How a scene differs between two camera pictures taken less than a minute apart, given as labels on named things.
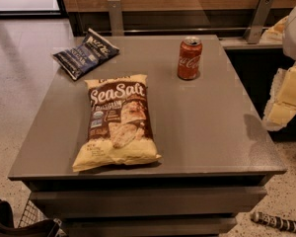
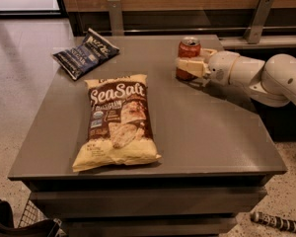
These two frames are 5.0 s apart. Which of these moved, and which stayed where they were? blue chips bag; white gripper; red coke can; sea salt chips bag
Moved: white gripper
Stayed: red coke can; blue chips bag; sea salt chips bag
